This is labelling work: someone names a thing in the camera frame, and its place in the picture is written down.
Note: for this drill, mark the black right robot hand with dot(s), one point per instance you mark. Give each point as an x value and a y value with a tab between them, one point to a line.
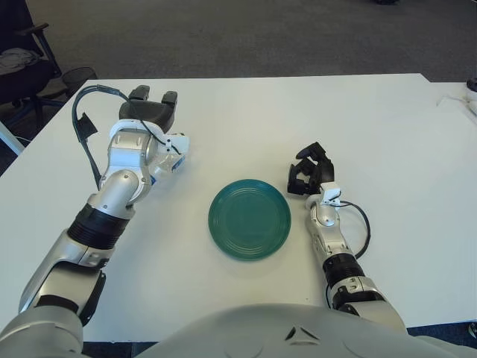
324	171

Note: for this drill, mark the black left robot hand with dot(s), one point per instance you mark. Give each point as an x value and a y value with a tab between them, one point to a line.
149	112

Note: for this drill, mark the clear plastic bottle blue cap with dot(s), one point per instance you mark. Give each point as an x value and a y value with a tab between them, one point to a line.
167	164

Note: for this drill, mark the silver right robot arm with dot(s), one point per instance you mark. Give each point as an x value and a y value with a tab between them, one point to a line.
326	216

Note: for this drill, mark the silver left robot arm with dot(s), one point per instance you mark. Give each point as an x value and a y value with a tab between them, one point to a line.
123	186

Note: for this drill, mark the green round plate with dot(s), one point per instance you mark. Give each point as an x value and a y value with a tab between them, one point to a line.
249	220

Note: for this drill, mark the black office chair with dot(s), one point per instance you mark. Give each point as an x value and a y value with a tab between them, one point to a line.
22	78

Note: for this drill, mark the white slanted table leg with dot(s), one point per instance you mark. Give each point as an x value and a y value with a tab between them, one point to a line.
9	136

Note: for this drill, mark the grey cloth on chair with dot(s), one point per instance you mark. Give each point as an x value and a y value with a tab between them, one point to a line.
15	59

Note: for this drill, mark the silver robot torso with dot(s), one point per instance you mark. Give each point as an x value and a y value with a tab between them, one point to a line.
261	332

